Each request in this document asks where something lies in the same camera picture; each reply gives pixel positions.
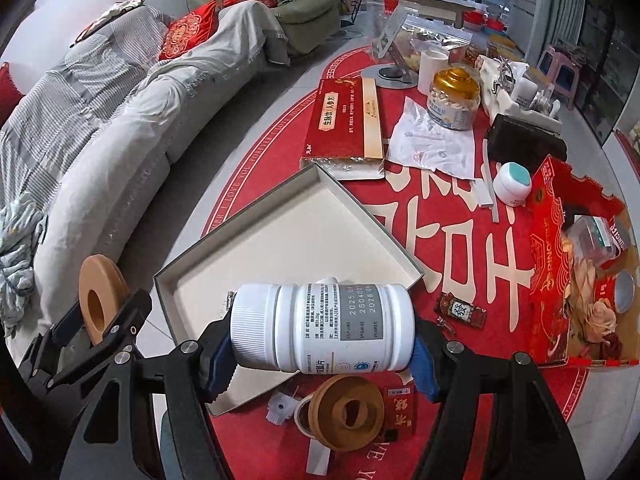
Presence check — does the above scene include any jar with gold lid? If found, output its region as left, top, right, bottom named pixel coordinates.
left=427, top=66, right=482, bottom=133

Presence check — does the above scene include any white cup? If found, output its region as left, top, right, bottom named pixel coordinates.
left=417, top=50, right=451, bottom=96

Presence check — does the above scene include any green upholstered stool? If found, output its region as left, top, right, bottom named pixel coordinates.
left=187, top=0, right=342, bottom=57

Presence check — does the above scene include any light blue blanket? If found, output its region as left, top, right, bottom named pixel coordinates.
left=0, top=192, right=49, bottom=342

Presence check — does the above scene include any grey shallow box tray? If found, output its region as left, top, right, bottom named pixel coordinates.
left=152, top=162, right=426, bottom=418

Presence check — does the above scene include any white bag with chain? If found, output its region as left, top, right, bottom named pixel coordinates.
left=477, top=55, right=531, bottom=114

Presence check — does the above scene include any long white bench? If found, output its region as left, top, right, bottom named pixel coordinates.
left=364, top=0, right=477, bottom=29

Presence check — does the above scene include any white bottle holder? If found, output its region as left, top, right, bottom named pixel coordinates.
left=515, top=77, right=564, bottom=134

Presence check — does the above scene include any pink plastic stool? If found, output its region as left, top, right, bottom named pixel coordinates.
left=537, top=45, right=582, bottom=111

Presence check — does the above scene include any clear zip bag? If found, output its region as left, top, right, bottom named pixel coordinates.
left=395, top=15, right=474, bottom=69

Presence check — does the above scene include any brown ring with inner rim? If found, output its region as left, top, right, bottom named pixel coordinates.
left=307, top=375, right=386, bottom=454

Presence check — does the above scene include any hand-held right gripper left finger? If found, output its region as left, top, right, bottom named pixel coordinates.
left=62, top=317, right=241, bottom=480

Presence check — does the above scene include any silver tablet stand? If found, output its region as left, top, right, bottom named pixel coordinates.
left=360, top=7, right=419, bottom=89

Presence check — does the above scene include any white jar with teal lid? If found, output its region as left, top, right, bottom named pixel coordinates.
left=492, top=161, right=533, bottom=207

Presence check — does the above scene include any long red box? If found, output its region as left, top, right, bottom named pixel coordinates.
left=299, top=78, right=386, bottom=181

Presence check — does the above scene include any can with silver top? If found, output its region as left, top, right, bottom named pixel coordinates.
left=612, top=272, right=640, bottom=314

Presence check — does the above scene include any glass display cabinet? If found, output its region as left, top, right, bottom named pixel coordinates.
left=575, top=0, right=640, bottom=137

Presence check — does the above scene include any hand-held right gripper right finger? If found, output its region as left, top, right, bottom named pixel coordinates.
left=407, top=317, right=586, bottom=480

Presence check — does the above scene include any white tape roll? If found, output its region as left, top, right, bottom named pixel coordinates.
left=293, top=394, right=326, bottom=437

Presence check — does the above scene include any white pill bottle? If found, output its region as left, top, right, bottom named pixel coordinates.
left=226, top=277, right=417, bottom=375

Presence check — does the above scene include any white paper strip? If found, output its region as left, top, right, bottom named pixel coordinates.
left=305, top=437, right=334, bottom=476

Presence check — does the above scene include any white stick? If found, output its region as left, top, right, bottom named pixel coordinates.
left=479, top=140, right=502, bottom=224

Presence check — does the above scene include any sofa with grey cover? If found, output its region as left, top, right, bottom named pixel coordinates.
left=0, top=0, right=292, bottom=376

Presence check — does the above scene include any red basin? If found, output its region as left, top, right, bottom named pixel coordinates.
left=462, top=10, right=507, bottom=34

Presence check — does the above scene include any open red gift box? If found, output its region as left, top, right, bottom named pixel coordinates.
left=527, top=155, right=640, bottom=369

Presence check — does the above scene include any clear plastic box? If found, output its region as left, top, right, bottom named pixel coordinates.
left=565, top=215, right=627, bottom=262

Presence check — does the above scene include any red card packet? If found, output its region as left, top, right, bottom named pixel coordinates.
left=382, top=385, right=417, bottom=443

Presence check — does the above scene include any plain brown ring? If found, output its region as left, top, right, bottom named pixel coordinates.
left=78, top=255, right=129, bottom=347

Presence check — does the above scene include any white patterned round cushion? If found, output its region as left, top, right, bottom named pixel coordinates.
left=76, top=0, right=146, bottom=42

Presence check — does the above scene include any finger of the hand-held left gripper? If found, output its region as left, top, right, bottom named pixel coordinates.
left=17, top=305, right=98, bottom=396
left=92, top=287, right=153, bottom=361

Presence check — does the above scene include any black pouch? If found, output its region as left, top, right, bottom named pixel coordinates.
left=486, top=113, right=569, bottom=164

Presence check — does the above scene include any plain red cushion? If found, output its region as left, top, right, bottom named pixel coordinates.
left=0, top=62, right=26, bottom=127

